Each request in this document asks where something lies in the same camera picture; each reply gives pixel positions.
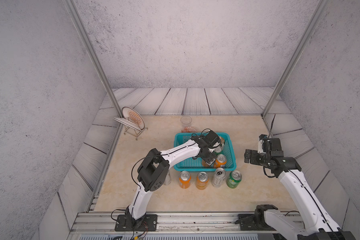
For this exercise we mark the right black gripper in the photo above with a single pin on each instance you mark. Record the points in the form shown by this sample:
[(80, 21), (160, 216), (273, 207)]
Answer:
[(253, 158)]

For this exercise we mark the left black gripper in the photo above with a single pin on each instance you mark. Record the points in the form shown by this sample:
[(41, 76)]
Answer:
[(211, 159)]

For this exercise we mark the orange soda can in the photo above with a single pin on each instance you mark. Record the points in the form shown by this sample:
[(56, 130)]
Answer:
[(205, 165), (220, 162), (185, 179), (202, 180)]

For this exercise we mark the green soda can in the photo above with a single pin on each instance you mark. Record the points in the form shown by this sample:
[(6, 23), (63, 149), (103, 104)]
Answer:
[(218, 150), (234, 179)]

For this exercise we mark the teal plastic basket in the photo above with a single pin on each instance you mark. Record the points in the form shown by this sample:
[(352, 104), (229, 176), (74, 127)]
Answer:
[(191, 165)]

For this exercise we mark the white monster energy can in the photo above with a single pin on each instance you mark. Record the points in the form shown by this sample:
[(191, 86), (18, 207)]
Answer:
[(219, 177)]

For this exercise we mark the brown gold drink can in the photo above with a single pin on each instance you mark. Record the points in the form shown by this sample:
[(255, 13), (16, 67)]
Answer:
[(222, 144)]

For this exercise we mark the silver drink can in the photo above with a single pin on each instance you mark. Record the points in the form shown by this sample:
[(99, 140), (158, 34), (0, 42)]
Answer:
[(167, 179)]

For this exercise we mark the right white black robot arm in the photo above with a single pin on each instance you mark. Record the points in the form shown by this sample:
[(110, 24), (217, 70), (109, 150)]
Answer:
[(319, 225)]

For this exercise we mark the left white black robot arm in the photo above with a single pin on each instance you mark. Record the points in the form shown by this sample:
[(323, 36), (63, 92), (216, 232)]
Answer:
[(154, 168)]

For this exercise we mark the red patterned bowl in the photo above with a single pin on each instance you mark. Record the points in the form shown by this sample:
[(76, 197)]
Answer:
[(189, 129)]

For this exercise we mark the clear plastic cup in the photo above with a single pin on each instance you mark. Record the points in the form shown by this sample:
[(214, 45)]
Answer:
[(186, 121)]

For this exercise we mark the patterned upright plate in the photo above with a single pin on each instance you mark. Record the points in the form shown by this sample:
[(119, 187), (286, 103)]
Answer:
[(133, 116)]

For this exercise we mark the white flat plate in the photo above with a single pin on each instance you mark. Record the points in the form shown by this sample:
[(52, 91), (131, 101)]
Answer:
[(127, 123)]

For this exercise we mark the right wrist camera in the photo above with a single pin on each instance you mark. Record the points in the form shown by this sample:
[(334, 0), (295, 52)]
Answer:
[(262, 137)]

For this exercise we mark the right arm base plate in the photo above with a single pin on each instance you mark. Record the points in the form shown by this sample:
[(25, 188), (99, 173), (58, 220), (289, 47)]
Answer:
[(252, 222)]

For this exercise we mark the wire plate rack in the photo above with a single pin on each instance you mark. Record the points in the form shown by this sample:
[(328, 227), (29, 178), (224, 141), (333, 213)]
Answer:
[(134, 132)]

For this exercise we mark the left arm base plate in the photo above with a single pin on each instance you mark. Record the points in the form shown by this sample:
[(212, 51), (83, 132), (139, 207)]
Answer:
[(125, 223)]

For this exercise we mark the aluminium mounting rail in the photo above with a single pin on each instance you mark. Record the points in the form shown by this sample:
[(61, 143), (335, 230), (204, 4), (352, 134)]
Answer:
[(170, 226)]

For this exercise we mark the right aluminium frame post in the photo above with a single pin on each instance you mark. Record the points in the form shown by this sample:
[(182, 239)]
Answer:
[(308, 32)]

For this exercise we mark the aluminium frame post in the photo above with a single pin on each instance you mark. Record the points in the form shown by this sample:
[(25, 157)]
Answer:
[(308, 32), (78, 23)]

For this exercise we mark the left aluminium frame post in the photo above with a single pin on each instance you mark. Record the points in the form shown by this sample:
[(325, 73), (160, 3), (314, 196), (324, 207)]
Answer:
[(78, 23)]

